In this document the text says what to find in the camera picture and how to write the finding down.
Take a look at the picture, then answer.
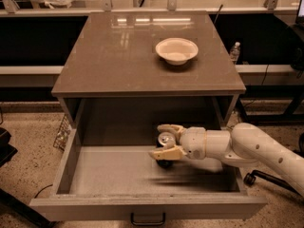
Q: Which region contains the black floor cable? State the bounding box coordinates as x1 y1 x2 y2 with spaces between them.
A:
33 183 54 200

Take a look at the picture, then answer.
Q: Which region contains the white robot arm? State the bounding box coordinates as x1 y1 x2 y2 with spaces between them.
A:
149 123 304 196

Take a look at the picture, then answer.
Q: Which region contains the grey cabinet with glossy top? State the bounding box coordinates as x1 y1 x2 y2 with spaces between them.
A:
50 10 247 147

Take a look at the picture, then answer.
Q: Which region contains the black metal drawer handle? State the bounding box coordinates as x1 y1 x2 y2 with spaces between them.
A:
130 213 166 227

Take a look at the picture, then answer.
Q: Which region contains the open grey top drawer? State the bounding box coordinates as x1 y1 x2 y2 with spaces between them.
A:
28 97 269 222

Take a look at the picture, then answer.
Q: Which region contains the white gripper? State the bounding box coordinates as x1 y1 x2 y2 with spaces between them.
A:
148 124 206 161

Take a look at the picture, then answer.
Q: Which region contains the black office chair base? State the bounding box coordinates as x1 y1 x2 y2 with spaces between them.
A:
243 133 304 194

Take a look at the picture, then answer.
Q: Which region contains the black object at left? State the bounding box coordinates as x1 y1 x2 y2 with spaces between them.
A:
0 127 18 167

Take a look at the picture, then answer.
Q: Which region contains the black table leg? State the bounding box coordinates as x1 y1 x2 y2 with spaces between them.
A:
236 100 251 124

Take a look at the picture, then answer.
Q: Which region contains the blue pepsi can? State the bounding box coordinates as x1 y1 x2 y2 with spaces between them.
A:
157 132 175 169

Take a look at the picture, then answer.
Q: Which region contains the white paper bowl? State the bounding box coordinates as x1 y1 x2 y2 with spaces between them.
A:
155 38 199 66

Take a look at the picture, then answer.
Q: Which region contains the wire mesh basket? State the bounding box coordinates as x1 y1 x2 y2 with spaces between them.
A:
53 116 71 151

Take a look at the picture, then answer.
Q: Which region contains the clear plastic water bottle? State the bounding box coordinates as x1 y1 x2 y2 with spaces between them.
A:
230 42 240 64

